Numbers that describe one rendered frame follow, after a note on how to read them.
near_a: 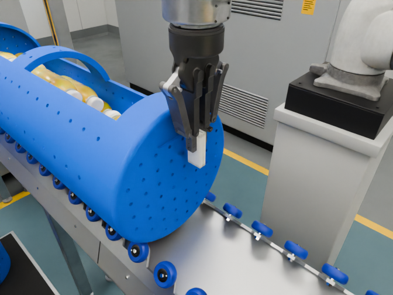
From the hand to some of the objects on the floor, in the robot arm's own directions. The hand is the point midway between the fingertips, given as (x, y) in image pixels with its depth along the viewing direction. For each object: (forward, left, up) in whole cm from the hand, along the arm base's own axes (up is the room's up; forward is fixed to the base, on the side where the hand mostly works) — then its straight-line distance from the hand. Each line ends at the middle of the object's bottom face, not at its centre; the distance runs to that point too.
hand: (196, 147), depth 51 cm
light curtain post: (-43, -102, -118) cm, 162 cm away
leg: (+2, -62, -117) cm, 133 cm away
